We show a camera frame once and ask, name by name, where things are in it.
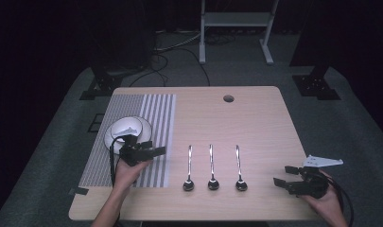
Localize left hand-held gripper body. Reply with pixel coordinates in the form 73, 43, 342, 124
117, 126, 154, 167

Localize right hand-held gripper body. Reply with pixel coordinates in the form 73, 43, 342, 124
287, 154, 344, 200

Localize person's left hand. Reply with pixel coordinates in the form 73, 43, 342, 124
113, 158, 153, 191

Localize person's right hand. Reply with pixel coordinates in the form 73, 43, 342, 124
300, 169, 342, 219

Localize white plate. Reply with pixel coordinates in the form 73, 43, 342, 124
103, 115, 153, 155

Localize grey striped placemat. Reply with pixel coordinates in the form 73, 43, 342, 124
78, 93, 177, 189

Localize white bowl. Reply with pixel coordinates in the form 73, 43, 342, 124
110, 115, 144, 144

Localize metal spoon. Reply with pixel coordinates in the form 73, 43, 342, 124
183, 144, 196, 192
207, 144, 220, 191
235, 144, 249, 192

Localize black tape piece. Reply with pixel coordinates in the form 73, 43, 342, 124
68, 186, 90, 197

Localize black stand base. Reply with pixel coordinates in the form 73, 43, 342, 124
290, 64, 341, 101
78, 66, 125, 101

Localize white metal stand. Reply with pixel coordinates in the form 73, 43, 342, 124
199, 0, 280, 66

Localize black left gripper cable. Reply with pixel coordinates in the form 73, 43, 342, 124
109, 134, 128, 187

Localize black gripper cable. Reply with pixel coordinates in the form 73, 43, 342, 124
109, 134, 128, 187
326, 176, 355, 227

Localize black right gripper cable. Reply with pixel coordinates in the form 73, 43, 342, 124
326, 176, 355, 227

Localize black floor cable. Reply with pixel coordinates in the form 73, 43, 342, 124
128, 46, 211, 88

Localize grey floor cable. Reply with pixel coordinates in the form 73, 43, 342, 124
153, 31, 202, 53

